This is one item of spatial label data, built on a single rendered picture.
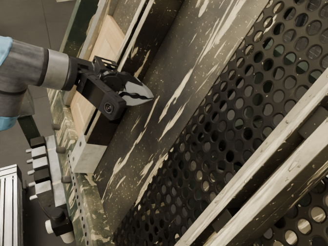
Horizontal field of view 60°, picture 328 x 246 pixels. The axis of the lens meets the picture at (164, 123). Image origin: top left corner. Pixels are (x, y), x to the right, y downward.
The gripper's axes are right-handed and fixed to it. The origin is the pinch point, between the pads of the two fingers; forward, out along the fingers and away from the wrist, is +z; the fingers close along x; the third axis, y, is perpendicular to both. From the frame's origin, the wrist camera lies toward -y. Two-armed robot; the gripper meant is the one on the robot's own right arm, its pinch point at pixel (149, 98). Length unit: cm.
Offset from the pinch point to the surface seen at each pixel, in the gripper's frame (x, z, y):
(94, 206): 38.0, -0.1, -2.9
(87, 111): 27.7, 0.6, 30.5
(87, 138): 23.6, -4.9, 10.3
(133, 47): -7.3, -4.4, 10.0
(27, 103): 53, -11, 65
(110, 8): -4.9, 0.7, 47.1
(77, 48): 23, 3, 71
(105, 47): 5.6, 0.6, 38.1
